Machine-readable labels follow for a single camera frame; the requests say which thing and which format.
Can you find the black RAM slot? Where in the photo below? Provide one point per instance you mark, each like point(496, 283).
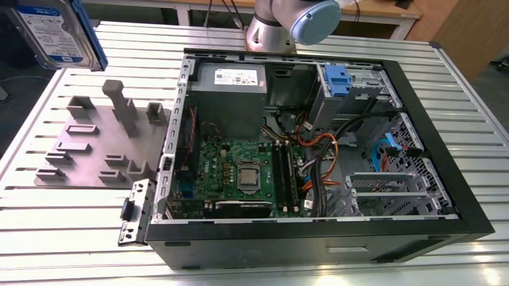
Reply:
point(281, 178)

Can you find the grey power supply unit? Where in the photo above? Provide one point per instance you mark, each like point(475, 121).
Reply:
point(227, 113)

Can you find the metal expansion slot bracket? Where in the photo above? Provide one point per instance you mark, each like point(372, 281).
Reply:
point(140, 208)

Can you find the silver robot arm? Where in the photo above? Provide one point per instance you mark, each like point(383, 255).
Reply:
point(271, 32)

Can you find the black graphics card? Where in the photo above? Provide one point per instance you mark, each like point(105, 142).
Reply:
point(239, 207)

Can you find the black PC case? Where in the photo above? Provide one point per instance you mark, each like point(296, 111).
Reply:
point(279, 244)

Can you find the blue plastic drive latch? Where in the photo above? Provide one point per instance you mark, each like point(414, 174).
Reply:
point(336, 77)

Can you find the metal disk bay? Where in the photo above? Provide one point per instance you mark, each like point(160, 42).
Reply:
point(398, 194)

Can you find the grey parts rack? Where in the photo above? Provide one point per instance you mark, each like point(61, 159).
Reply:
point(100, 155)

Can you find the green motherboard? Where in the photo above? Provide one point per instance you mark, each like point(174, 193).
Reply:
point(214, 155)

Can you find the grey metal drive cage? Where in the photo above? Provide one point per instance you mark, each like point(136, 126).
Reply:
point(331, 110)

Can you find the hard disk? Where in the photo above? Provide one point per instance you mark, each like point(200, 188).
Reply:
point(52, 32)

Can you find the brown wooden cabinet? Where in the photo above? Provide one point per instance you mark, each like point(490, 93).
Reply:
point(474, 35)

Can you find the CPU socket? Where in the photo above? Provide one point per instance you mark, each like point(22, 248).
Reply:
point(249, 187)

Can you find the silver CPU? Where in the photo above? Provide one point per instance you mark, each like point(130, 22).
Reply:
point(249, 175)

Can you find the light wooden desk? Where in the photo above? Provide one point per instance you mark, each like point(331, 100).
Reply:
point(390, 10)

